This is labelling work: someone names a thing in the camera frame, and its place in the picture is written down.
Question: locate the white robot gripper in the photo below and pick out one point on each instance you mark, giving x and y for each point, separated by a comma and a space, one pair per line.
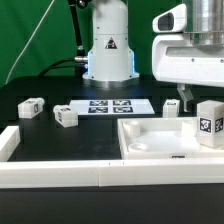
176, 60

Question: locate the white square tabletop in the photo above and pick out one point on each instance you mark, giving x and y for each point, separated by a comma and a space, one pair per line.
162, 138

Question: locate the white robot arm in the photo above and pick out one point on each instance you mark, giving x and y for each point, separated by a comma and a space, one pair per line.
110, 60

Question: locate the white marker sheet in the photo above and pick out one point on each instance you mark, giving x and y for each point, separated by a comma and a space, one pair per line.
112, 107

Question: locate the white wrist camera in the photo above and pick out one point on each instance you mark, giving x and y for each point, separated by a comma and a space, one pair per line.
171, 21

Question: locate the white front fence wall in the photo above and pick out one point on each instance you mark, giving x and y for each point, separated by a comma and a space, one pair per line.
102, 173

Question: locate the white fence wall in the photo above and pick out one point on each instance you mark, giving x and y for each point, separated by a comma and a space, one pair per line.
9, 140
102, 173

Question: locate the white left fence wall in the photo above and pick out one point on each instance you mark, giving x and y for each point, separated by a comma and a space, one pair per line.
9, 140

